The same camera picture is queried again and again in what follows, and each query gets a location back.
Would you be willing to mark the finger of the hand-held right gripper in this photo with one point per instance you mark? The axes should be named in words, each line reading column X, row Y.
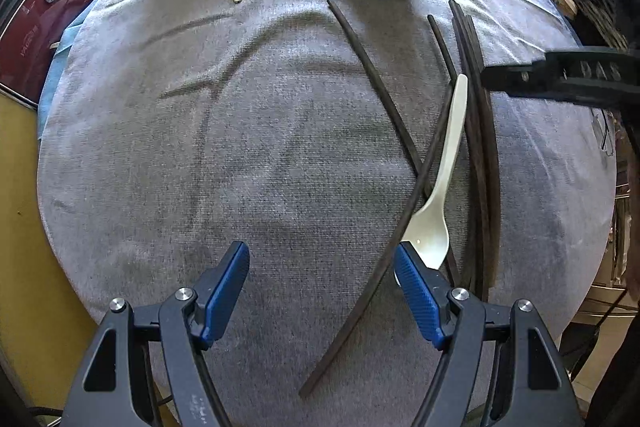
column 515, row 79

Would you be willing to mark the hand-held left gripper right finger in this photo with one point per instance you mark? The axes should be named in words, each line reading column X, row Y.
column 415, row 288

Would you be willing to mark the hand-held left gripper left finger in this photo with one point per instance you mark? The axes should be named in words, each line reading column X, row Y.
column 234, row 278

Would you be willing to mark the white plastic spoon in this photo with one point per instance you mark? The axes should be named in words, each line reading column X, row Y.
column 450, row 142

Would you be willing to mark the grey tablecloth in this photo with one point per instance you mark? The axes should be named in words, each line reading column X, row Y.
column 250, row 132

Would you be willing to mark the blue cloth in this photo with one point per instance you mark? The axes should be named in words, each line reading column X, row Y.
column 55, row 72

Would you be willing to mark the dark red appliance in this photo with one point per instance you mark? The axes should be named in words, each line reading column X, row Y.
column 55, row 2

